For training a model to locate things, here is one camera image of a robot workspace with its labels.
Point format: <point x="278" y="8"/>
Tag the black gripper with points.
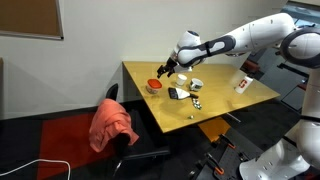
<point x="169" y="65"/>

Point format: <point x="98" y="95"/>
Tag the orange plastic lid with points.
<point x="154" y="83"/>

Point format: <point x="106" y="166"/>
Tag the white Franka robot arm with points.
<point x="260" y="33"/>

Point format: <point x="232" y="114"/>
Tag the small white paper cup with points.
<point x="181" y="80"/>

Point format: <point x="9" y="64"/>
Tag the white hand brush black bristles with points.
<point x="180" y="93"/>

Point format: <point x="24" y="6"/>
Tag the white mug green band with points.
<point x="196" y="85"/>

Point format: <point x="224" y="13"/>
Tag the black office chair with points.
<point x="112" y="91"/>

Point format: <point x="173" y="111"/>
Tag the salmon pink cloth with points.
<point x="110" y="123"/>

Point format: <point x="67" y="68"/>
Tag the glass window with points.
<point x="305" y="22"/>

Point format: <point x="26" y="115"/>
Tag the brown cork board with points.
<point x="26" y="16"/>

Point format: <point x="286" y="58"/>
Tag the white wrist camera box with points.
<point x="181" y="69"/>

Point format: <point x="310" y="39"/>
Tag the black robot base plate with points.
<point x="230" y="160"/>

